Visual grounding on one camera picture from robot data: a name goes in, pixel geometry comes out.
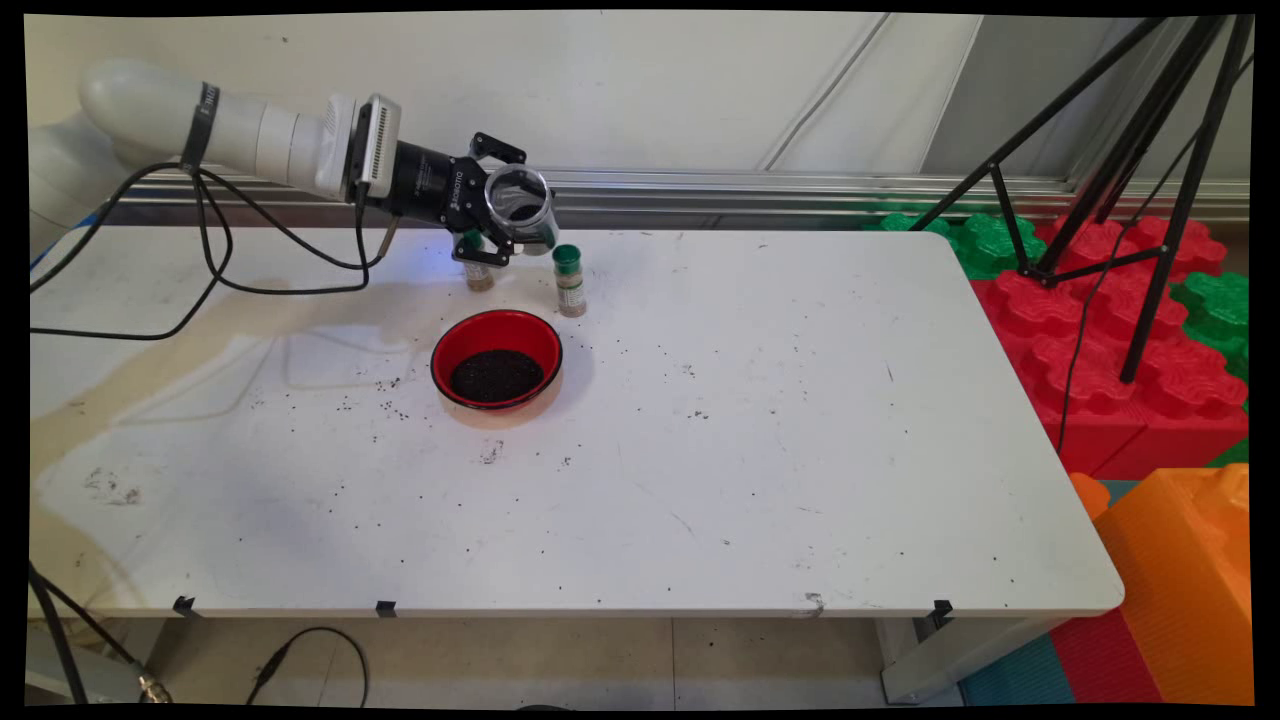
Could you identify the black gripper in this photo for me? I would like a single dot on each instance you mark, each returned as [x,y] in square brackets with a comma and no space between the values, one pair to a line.
[425,180]

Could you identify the small black seed portion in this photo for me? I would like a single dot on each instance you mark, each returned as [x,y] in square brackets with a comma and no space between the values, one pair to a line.
[522,212]

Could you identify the clear plastic jar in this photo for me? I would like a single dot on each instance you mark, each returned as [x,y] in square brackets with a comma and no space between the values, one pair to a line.
[535,235]

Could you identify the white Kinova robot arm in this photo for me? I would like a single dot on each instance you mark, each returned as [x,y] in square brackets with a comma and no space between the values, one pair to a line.
[250,130]

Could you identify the green-capped spice bottle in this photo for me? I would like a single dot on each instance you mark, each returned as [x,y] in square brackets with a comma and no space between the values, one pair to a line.
[571,285]
[480,278]

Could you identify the red bowl with black rim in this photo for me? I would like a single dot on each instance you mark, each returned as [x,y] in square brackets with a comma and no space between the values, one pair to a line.
[470,335]

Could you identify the large black seed heap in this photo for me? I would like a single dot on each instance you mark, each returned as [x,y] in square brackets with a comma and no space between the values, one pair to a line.
[497,376]

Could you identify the green foam block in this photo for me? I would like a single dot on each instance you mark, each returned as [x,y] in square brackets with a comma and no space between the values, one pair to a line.
[1232,456]
[990,245]
[1215,310]

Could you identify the white table leg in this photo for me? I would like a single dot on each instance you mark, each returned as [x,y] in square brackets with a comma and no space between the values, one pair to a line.
[950,655]
[100,680]

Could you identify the black tripod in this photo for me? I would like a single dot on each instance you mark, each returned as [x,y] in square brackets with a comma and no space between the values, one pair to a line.
[1190,190]

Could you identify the teal foam block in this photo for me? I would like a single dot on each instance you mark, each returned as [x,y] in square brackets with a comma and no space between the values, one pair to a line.
[1015,675]

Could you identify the orange foam block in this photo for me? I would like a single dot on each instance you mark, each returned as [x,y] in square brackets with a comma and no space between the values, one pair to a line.
[1180,590]

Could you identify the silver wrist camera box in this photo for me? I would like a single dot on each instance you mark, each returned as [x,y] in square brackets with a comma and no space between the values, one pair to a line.
[380,140]

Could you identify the aluminium wall rail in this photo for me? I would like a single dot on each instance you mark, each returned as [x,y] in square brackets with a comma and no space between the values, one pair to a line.
[700,185]

